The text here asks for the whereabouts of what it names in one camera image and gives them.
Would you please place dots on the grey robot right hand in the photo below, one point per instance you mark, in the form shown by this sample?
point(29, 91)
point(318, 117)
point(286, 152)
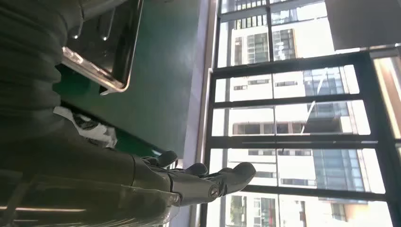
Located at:
point(94, 188)

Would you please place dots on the green conveyor belt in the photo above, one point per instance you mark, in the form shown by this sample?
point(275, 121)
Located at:
point(141, 144)

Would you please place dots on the electronic scale with steel tray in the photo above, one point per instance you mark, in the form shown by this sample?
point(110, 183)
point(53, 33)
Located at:
point(103, 53)

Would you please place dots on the black window frame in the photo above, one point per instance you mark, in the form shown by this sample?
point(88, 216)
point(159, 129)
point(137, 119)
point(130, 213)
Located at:
point(369, 103)

